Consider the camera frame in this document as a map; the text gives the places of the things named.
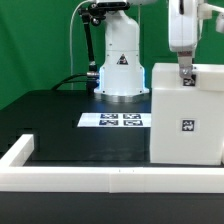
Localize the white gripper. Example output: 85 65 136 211
168 0 198 79

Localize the small white cabinet top block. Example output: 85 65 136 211
152 63 224 92

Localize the white cabinet body box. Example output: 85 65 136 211
150 88 224 165

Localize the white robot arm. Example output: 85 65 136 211
93 0 199 101

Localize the white marker sheet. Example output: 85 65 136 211
78 113 151 128

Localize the black cables bundle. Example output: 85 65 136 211
50 70 101 92

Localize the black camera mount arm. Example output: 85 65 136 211
78 2 116 73

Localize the white cable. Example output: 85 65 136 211
68 0 98 91

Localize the white U-shaped border frame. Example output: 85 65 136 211
0 134 224 193

